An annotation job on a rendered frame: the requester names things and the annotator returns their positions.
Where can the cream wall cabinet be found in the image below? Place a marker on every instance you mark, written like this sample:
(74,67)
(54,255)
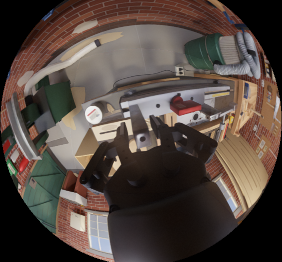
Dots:
(77,221)

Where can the yellow measuring scale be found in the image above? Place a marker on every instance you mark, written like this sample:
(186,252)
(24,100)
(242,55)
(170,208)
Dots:
(220,94)

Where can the red stop block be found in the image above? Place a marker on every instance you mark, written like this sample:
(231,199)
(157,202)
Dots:
(186,108)

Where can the tan pegboard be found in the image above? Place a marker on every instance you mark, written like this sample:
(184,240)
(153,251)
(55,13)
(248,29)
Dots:
(272,103)

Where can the brown box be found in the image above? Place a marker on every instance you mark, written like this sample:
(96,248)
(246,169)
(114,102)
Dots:
(72,182)

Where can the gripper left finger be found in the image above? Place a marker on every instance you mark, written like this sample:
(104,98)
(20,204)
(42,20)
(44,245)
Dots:
(100,156)

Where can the white power outlet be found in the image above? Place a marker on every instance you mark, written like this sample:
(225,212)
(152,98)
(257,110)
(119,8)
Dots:
(179,70)

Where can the red fire extinguisher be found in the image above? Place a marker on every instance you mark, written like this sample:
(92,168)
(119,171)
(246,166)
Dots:
(23,166)

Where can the green machine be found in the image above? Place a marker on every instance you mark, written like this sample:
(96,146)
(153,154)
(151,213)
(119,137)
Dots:
(57,97)

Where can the white duct pipe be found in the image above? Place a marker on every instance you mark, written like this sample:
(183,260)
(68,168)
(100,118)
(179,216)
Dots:
(66,62)

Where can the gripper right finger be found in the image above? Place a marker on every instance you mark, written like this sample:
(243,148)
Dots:
(189,135)

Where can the green door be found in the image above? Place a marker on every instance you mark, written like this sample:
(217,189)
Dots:
(44,191)

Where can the green dust collector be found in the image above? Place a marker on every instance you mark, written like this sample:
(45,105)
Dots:
(202,51)

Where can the grey steel beam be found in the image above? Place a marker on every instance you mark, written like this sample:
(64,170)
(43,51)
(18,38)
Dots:
(21,125)

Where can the light wooden shelf unit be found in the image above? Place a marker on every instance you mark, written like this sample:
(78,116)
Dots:
(244,105)

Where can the green sign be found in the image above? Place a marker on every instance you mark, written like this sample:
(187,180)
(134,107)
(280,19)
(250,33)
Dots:
(11,167)

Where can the tan cardboard box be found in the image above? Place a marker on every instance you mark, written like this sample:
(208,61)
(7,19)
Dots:
(87,149)

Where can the grey metal fence rail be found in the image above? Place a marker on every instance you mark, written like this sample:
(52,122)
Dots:
(145,102)

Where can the white framed window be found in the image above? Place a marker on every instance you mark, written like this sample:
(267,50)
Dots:
(99,231)
(227,195)

